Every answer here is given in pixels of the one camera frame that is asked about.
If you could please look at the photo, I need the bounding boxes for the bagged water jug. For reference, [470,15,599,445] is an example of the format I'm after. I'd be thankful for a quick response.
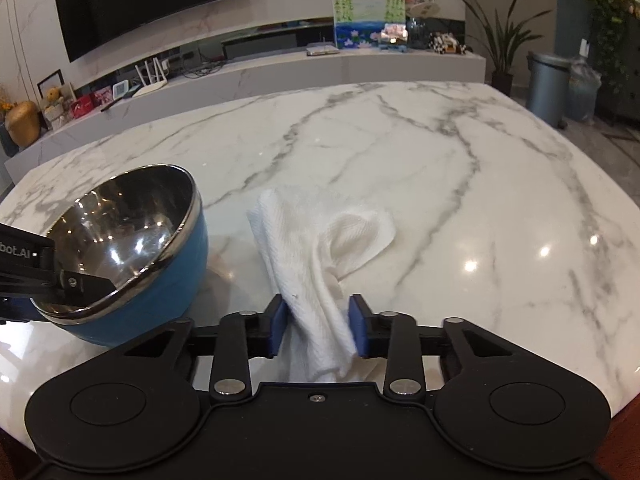
[567,56,602,122]

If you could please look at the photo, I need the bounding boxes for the white router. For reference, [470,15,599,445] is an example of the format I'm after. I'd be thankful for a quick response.
[131,58,169,99]

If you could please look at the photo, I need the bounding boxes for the blue pond painting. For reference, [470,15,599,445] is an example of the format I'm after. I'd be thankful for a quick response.
[332,0,407,51]

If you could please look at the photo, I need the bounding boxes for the stuffed toy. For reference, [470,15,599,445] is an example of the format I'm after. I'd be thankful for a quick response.
[41,87,69,129]

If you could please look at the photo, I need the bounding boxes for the paper fan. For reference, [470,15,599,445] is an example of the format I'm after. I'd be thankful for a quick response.
[400,0,441,17]

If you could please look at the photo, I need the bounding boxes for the gold vase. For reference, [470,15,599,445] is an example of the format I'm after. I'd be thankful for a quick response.
[4,101,41,149]

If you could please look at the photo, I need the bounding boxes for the lit photo stand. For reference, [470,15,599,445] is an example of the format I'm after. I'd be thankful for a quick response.
[380,22,407,51]

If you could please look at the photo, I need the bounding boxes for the black media box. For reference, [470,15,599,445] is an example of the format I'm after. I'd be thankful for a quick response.
[222,31,321,59]

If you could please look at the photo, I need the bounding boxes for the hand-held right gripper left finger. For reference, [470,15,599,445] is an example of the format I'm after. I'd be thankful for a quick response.
[122,294,289,402]

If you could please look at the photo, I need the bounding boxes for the grey trash can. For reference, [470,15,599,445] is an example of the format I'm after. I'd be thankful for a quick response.
[526,51,576,129]

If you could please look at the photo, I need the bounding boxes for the green potted plant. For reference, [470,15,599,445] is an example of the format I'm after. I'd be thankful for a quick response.
[457,0,552,94]

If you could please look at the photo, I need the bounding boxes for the black television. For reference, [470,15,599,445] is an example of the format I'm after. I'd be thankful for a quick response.
[52,0,250,64]

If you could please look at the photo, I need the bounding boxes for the small figurines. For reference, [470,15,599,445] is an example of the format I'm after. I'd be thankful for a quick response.
[429,31,472,55]

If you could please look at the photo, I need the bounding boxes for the blue steel bowl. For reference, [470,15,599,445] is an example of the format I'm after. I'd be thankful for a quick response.
[30,163,210,347]

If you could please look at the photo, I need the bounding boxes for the black picture frame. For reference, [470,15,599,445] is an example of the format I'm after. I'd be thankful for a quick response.
[37,69,65,106]

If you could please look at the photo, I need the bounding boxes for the white cloth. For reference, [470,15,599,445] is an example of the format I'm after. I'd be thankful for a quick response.
[246,188,396,384]

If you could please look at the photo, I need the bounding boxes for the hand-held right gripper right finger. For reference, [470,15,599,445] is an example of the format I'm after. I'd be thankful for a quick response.
[348,294,507,402]

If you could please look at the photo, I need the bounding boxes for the red box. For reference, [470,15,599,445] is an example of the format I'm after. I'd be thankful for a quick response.
[70,95,96,120]

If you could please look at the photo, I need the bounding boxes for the flowering indoor tree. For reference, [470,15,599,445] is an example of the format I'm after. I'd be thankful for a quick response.
[575,0,640,111]

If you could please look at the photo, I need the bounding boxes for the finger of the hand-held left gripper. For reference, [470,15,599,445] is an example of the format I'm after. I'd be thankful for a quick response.
[39,268,119,314]

